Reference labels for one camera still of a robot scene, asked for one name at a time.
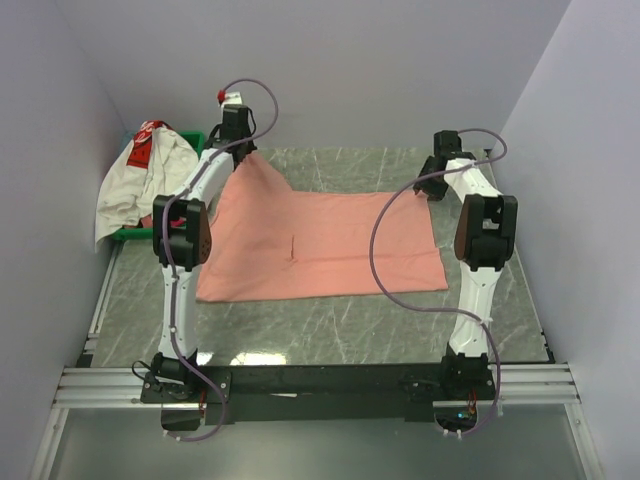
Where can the black base beam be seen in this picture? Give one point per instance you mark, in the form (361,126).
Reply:
(233,394)

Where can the aluminium rail frame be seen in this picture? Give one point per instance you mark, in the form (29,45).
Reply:
(98,429)

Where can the magenta t shirt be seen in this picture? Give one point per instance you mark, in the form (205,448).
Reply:
(144,223)

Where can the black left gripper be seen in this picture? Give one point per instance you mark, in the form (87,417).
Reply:
(251,147)

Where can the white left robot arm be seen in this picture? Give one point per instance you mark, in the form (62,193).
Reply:
(182,242)

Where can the green plastic basket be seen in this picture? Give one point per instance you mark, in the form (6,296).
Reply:
(196,140)

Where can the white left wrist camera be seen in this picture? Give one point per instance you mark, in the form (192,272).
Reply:
(227,98)

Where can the white t shirt red print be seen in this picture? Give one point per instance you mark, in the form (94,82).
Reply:
(156,161)

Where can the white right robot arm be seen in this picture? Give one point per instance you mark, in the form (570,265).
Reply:
(484,242)

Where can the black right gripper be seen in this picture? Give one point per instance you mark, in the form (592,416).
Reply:
(436,194)

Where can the salmon pink t shirt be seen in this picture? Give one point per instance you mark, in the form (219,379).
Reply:
(270,242)

